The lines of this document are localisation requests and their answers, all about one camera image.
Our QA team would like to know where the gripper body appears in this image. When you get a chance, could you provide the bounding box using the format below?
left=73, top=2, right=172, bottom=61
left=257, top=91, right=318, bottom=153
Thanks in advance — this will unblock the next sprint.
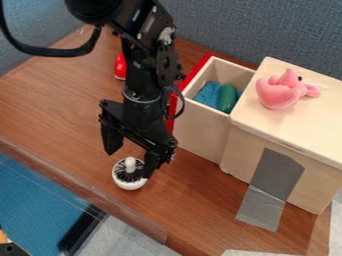
left=97, top=98, right=180, bottom=164

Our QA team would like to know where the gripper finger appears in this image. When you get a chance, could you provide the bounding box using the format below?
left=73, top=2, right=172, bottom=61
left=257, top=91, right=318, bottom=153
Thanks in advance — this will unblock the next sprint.
left=140, top=150, right=163, bottom=180
left=100, top=123, right=126, bottom=157

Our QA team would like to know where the drawer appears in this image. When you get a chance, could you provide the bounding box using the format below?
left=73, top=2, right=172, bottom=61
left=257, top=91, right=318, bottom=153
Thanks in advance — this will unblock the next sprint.
left=164, top=53, right=260, bottom=165

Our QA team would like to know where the white toy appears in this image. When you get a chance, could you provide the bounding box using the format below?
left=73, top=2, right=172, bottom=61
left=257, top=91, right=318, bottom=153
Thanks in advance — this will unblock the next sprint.
left=110, top=156, right=150, bottom=191

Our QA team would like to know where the red toy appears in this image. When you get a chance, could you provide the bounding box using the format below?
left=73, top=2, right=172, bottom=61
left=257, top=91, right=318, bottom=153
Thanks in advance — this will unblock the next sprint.
left=113, top=52, right=129, bottom=81

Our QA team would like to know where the blue cloth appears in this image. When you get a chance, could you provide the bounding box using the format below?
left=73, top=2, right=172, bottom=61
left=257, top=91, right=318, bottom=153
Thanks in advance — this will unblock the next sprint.
left=192, top=80, right=246, bottom=111

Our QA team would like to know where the green toy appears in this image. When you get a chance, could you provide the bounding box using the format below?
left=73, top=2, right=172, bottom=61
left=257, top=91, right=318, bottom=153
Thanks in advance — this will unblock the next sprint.
left=216, top=83, right=238, bottom=114

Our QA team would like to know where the grey tape strip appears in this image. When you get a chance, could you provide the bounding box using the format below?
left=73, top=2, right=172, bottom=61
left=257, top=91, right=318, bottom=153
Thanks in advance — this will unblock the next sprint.
left=233, top=147, right=306, bottom=233

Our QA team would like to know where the cabinet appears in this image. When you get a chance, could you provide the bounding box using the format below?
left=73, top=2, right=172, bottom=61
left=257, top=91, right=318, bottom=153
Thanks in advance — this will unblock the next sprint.
left=219, top=56, right=342, bottom=216

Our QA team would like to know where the pink plush animal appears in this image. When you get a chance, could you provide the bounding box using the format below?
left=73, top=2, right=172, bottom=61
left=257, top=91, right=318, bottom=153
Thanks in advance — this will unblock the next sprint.
left=255, top=68, right=322, bottom=110

